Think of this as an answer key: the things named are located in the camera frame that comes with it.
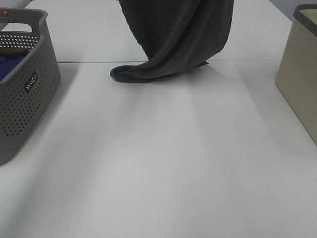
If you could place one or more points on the beige fabric storage box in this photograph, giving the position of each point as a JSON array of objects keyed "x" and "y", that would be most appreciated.
[{"x": 297, "y": 74}]

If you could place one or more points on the grey perforated plastic basket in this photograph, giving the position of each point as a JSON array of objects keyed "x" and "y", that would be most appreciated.
[{"x": 27, "y": 90}]

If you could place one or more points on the brown cloth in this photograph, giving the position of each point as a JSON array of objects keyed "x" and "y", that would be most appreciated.
[{"x": 11, "y": 52}]

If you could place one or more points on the dark grey towel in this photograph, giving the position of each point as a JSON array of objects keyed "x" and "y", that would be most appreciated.
[{"x": 176, "y": 35}]

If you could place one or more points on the blue cloth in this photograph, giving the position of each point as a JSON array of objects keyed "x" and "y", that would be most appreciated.
[{"x": 7, "y": 64}]

